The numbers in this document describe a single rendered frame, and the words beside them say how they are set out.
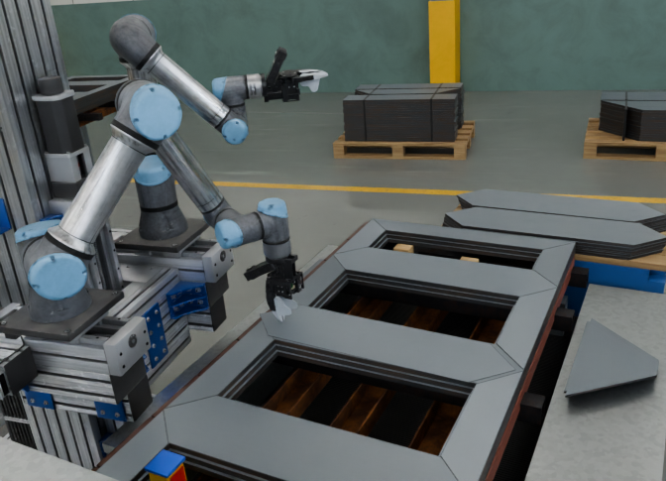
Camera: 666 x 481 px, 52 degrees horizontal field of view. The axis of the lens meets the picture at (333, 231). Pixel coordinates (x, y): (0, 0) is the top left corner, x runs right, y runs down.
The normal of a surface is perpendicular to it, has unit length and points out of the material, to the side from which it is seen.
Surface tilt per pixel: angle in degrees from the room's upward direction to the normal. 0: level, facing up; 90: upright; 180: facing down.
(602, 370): 0
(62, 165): 90
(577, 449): 0
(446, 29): 90
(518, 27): 90
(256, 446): 0
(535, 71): 90
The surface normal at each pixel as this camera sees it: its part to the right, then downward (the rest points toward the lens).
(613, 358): -0.07, -0.91
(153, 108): 0.57, 0.19
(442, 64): -0.31, 0.40
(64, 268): 0.43, 0.41
